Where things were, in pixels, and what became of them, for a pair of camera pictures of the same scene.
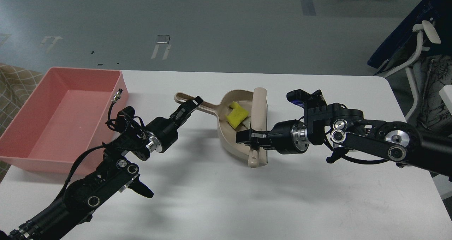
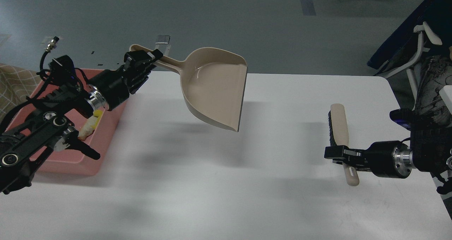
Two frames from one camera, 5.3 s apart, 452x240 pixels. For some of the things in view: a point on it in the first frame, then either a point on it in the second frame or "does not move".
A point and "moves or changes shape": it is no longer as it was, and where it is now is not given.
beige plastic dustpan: x=243 y=97 to x=213 y=81
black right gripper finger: x=251 y=137 to x=342 y=154
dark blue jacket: x=404 y=45 does not move
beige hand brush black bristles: x=256 y=157 moves or changes shape
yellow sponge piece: x=237 y=115 to x=97 y=113
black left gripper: x=162 y=134 to x=113 y=88
